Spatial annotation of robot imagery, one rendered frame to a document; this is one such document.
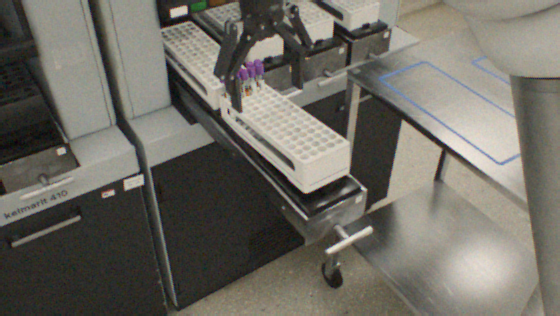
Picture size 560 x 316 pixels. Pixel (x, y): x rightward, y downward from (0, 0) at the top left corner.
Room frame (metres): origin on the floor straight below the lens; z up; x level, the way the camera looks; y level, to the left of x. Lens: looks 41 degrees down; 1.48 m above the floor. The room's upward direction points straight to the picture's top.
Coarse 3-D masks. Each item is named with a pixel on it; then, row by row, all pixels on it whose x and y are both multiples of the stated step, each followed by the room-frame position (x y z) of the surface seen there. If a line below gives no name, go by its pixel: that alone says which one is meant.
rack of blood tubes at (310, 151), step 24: (264, 96) 0.88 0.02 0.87; (240, 120) 0.87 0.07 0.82; (264, 120) 0.79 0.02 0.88; (288, 120) 0.79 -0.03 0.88; (312, 120) 0.78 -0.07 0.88; (264, 144) 0.79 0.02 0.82; (288, 144) 0.71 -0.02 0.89; (312, 144) 0.71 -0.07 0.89; (336, 144) 0.70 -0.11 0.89; (288, 168) 0.69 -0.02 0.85; (312, 168) 0.66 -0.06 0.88; (336, 168) 0.68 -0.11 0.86
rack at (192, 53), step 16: (176, 32) 1.16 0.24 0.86; (192, 32) 1.15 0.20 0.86; (176, 48) 1.08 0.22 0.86; (192, 48) 1.08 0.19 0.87; (208, 48) 1.08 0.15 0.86; (176, 64) 1.07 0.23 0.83; (192, 64) 1.02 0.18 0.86; (208, 64) 1.01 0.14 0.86; (192, 80) 1.03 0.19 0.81; (208, 80) 0.95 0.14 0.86; (208, 96) 0.93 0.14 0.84
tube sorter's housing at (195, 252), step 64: (128, 0) 1.00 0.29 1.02; (384, 0) 1.39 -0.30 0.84; (128, 64) 0.98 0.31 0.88; (128, 128) 0.98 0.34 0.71; (192, 128) 0.96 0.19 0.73; (384, 128) 1.31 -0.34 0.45; (192, 192) 0.95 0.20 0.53; (256, 192) 1.05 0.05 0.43; (384, 192) 1.35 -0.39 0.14; (192, 256) 0.93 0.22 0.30; (256, 256) 1.05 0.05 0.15
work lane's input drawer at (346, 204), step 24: (168, 72) 1.07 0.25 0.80; (192, 96) 0.98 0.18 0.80; (216, 120) 0.89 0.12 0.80; (240, 144) 0.81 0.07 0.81; (264, 168) 0.74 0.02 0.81; (264, 192) 0.72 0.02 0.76; (288, 192) 0.67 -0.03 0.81; (312, 192) 0.68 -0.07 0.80; (336, 192) 0.67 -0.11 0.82; (360, 192) 0.68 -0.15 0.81; (288, 216) 0.65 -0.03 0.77; (312, 216) 0.62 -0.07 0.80; (336, 216) 0.65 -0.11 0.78; (360, 216) 0.68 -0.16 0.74; (312, 240) 0.62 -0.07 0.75
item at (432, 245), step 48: (432, 48) 1.16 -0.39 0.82; (384, 96) 0.96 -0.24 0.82; (432, 96) 0.96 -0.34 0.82; (480, 96) 0.96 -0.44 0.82; (480, 144) 0.80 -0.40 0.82; (432, 192) 1.21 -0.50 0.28; (336, 240) 1.05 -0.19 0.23; (384, 240) 1.01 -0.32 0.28; (432, 240) 1.01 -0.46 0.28; (480, 240) 1.01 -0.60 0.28; (336, 288) 1.02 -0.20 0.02; (432, 288) 0.85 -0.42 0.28; (480, 288) 0.85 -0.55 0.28; (528, 288) 0.85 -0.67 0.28
